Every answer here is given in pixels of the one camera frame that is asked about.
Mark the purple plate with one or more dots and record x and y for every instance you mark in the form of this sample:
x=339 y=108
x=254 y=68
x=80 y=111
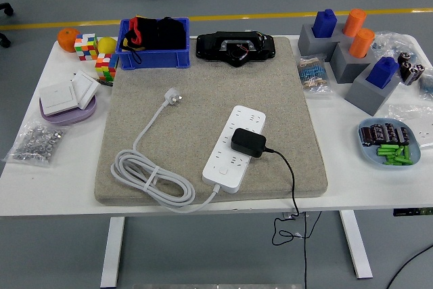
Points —
x=67 y=118

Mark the white wall switch panel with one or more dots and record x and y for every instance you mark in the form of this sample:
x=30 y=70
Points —
x=57 y=97
x=84 y=87

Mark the bag of blue parts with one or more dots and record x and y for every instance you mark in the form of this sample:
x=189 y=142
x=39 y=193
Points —
x=392 y=43
x=427 y=84

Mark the light blue plate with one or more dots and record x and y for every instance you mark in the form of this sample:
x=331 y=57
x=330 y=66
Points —
x=367 y=152

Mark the small dark metal object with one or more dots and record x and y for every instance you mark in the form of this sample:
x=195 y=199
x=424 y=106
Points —
x=106 y=83

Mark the black device housing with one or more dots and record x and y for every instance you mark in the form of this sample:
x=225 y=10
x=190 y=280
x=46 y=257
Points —
x=209 y=45

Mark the colourful puzzle cube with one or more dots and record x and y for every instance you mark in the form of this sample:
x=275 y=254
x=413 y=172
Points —
x=105 y=67
x=86 y=47

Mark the grey-brown mat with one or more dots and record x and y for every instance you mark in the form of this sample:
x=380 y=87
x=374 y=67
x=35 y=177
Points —
x=203 y=82

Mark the black table control panel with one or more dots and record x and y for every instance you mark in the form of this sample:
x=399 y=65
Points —
x=412 y=212

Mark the green cylinder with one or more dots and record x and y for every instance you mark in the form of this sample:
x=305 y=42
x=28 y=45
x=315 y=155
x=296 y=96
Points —
x=404 y=160
x=392 y=163
x=407 y=153
x=389 y=147
x=387 y=152
x=391 y=158
x=399 y=152

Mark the black office chair base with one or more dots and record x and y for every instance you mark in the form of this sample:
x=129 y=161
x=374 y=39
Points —
x=6 y=8

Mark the small metal bracket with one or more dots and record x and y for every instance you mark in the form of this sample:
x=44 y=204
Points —
x=291 y=215

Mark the bag of resistors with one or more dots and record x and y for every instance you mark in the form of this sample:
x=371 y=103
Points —
x=313 y=74

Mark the blue square peg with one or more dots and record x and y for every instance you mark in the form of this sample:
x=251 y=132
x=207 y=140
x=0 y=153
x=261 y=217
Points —
x=382 y=72
x=324 y=23

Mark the grey block holder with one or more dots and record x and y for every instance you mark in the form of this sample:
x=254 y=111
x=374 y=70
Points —
x=362 y=96
x=340 y=33
x=345 y=65
x=311 y=47

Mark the clear plastic bag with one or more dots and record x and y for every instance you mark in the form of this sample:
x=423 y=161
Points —
x=423 y=123

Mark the yellow lemon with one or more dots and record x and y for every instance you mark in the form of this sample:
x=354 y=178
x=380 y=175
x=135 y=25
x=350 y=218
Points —
x=107 y=45

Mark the bag of metal nuts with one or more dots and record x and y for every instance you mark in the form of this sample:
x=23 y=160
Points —
x=35 y=143

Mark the orange cylinder peg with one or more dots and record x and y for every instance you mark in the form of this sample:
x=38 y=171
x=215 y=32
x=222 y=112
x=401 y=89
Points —
x=361 y=43
x=354 y=23

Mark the blue plastic bin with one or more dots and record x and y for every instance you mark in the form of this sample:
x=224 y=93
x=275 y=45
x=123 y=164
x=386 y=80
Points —
x=152 y=59

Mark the white table leg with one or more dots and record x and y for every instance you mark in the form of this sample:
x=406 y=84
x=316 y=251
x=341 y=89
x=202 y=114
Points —
x=113 y=251
x=357 y=245

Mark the orange fruit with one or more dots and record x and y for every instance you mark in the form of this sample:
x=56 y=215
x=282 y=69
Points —
x=66 y=40

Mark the black and red cloth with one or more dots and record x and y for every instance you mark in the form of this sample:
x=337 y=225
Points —
x=159 y=35

